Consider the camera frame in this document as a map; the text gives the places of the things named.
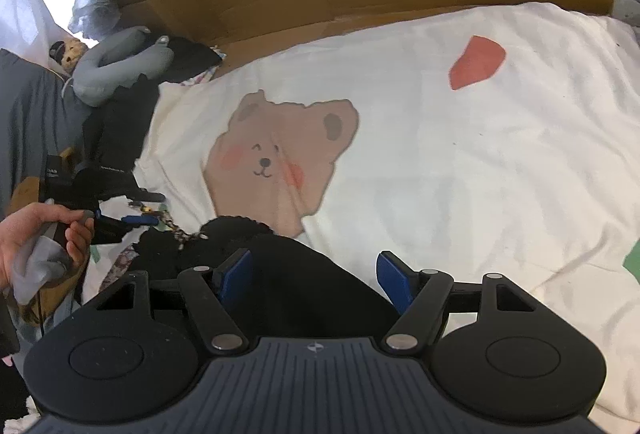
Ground black shorts with bear print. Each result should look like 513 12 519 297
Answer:
102 216 399 339

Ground person left hand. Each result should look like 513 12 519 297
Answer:
1 203 94 291

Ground black garment pile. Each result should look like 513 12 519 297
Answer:
82 38 222 174

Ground grey neck pillow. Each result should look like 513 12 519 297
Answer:
69 27 175 108

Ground brown hoodie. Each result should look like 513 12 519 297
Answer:
1 176 93 328

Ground small plush doll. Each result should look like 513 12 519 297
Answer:
49 38 89 76

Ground cream bear print blanket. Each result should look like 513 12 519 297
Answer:
134 3 639 433

